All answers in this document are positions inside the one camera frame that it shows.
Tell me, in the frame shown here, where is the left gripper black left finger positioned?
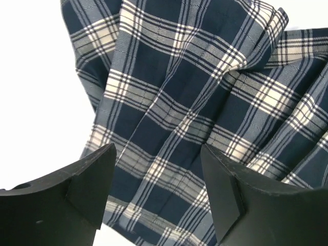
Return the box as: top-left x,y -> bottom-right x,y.
1,143 -> 116,246

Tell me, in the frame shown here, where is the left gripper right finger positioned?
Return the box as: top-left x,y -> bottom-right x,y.
200,145 -> 327,246

